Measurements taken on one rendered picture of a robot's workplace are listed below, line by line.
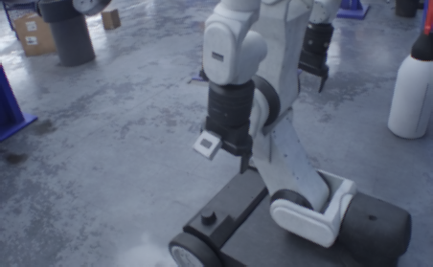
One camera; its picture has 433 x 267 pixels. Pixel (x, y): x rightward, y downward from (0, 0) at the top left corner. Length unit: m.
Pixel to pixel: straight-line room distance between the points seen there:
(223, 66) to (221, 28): 0.06
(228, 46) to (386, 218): 0.61
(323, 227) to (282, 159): 0.21
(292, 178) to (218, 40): 0.50
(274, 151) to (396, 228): 0.37
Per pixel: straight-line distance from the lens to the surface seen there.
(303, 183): 0.94
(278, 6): 0.68
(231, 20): 0.51
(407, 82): 1.74
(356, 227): 0.91
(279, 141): 0.88
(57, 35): 3.34
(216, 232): 1.03
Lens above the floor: 1.00
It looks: 32 degrees down
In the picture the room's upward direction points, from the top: 6 degrees counter-clockwise
